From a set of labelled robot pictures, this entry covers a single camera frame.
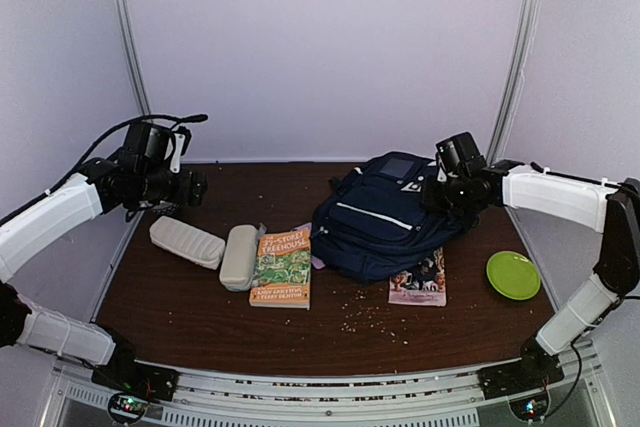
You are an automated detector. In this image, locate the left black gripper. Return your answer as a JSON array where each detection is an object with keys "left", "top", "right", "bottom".
[{"left": 138, "top": 164, "right": 206, "bottom": 206}]

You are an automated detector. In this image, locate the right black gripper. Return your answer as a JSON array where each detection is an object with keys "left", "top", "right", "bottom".
[{"left": 417, "top": 173, "right": 469, "bottom": 216}]

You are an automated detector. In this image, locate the navy blue backpack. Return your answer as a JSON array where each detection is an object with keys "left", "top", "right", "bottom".
[{"left": 311, "top": 152, "right": 479, "bottom": 283}]

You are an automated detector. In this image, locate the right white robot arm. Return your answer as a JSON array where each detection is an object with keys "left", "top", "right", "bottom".
[{"left": 423, "top": 132, "right": 639, "bottom": 398}]

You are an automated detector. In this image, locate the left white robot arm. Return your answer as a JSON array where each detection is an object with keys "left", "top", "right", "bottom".
[{"left": 1, "top": 114, "right": 208, "bottom": 403}]

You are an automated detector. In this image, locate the white patterned bowl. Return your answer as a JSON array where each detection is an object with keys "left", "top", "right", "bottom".
[{"left": 150, "top": 201, "right": 180, "bottom": 216}]

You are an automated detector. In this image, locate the beige ribbed pencil case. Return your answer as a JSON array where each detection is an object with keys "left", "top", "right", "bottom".
[{"left": 149, "top": 216, "right": 226, "bottom": 270}]

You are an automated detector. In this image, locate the beige glasses case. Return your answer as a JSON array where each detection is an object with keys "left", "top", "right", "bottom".
[{"left": 219, "top": 225, "right": 260, "bottom": 291}]

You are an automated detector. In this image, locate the green plate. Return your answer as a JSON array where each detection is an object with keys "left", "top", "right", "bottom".
[{"left": 486, "top": 251, "right": 541, "bottom": 301}]

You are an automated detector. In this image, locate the pink story book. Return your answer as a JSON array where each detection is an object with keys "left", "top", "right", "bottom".
[{"left": 388, "top": 247, "right": 447, "bottom": 307}]

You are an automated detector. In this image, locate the orange treehouse book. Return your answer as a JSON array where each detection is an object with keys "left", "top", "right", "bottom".
[{"left": 249, "top": 227, "right": 312, "bottom": 309}]

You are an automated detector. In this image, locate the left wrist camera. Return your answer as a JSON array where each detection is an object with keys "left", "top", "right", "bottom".
[{"left": 165, "top": 126, "right": 192, "bottom": 174}]

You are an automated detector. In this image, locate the left aluminium frame post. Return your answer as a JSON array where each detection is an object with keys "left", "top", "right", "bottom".
[{"left": 114, "top": 0, "right": 151, "bottom": 114}]

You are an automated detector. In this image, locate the aluminium frame post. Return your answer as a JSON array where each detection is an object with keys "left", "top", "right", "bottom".
[
  {"left": 487, "top": 0, "right": 540, "bottom": 163},
  {"left": 114, "top": 0, "right": 151, "bottom": 114}
]

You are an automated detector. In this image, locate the right aluminium frame post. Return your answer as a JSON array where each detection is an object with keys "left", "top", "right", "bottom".
[{"left": 487, "top": 0, "right": 540, "bottom": 163}]

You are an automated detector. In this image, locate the front aluminium rail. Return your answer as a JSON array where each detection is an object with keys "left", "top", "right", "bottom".
[{"left": 39, "top": 364, "right": 616, "bottom": 427}]

